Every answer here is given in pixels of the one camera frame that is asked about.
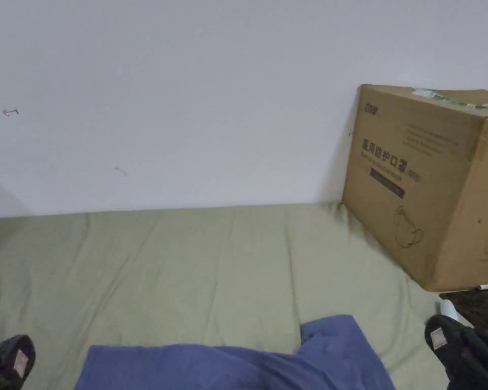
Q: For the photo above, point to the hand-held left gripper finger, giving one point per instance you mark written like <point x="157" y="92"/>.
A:
<point x="4" y="361"/>

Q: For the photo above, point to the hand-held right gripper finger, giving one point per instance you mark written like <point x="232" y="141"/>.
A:
<point x="487" y="361"/>
<point x="451" y="357"/>

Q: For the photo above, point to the brown cardboard carton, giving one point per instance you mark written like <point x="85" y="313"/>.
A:
<point x="422" y="183"/>

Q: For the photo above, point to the bed with pale green sheet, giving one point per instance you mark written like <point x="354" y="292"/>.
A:
<point x="187" y="252"/>

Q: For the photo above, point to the blue garment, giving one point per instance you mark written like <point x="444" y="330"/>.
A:
<point x="227" y="365"/>

